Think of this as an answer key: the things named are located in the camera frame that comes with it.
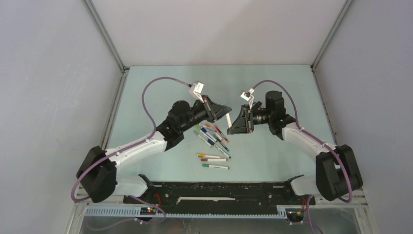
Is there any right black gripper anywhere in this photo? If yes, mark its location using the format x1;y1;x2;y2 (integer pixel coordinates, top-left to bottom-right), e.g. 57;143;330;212
227;105;272;135

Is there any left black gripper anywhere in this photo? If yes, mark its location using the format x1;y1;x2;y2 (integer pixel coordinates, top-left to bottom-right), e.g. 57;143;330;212
179;95;230;133

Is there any yellow capped marker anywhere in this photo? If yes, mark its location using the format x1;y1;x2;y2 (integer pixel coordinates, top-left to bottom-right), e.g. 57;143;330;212
197;154;223;159

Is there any light blue capped marker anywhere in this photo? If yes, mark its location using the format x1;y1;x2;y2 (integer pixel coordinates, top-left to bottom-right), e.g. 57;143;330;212
225;113;232;128

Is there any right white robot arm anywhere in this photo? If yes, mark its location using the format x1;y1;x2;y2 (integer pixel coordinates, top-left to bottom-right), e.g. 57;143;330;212
227;89;363;204

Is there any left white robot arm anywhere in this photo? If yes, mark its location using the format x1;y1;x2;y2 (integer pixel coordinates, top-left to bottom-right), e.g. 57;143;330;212
76;95;232;203

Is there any red gel pen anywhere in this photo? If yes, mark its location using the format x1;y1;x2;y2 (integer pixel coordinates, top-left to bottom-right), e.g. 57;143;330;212
214;124;229;143

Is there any green gel pen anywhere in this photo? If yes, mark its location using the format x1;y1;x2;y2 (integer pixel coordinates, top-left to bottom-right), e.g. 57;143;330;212
215;137;229;152

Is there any grey capped marker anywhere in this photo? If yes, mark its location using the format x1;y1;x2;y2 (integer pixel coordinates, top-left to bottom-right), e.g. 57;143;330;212
193;130;213;148

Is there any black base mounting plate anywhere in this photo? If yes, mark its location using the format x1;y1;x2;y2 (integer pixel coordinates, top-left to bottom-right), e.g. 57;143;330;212
140;182;308;215

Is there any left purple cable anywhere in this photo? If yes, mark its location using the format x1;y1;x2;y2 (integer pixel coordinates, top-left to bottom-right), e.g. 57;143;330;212
71;77;192;225

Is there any purple cable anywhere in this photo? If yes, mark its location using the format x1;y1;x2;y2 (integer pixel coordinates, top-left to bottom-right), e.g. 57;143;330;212
251;80;354;234
71;77;192;225

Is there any right aluminium frame post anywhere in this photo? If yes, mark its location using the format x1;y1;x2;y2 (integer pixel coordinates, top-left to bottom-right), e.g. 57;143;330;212
311;0;355;72

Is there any aluminium frame post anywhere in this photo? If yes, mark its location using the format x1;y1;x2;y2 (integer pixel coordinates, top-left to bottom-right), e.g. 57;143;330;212
311;0;355;72
81;0;129;149

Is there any grey cable duct rail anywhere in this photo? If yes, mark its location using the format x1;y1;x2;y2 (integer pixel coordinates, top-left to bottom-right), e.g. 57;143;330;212
84;206;303;219

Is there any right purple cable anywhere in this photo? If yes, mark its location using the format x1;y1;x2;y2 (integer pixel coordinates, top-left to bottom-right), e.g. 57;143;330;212
251;80;354;234

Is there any left aluminium frame post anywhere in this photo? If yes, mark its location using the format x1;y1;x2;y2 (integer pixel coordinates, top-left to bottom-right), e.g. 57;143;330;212
81;0;129;149

